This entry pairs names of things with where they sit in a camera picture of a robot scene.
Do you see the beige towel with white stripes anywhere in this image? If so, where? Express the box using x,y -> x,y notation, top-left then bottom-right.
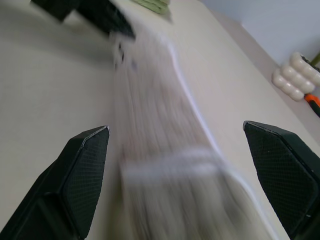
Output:
109,11 -> 282,240

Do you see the folded green towel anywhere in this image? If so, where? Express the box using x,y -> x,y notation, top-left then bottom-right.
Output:
131,0 -> 173,16

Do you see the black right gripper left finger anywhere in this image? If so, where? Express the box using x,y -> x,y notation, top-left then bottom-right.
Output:
0,125 -> 111,240

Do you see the finger of the black smooth left gripper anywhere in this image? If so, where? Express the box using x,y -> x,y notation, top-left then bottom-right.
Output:
29,0 -> 78,22

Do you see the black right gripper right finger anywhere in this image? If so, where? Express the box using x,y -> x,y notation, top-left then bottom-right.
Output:
241,120 -> 320,240

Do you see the finger of the black ribbed left gripper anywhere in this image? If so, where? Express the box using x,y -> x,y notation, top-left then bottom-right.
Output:
71,0 -> 137,41

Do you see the orange and black tool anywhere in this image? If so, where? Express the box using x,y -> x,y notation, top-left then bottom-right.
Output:
303,93 -> 320,116

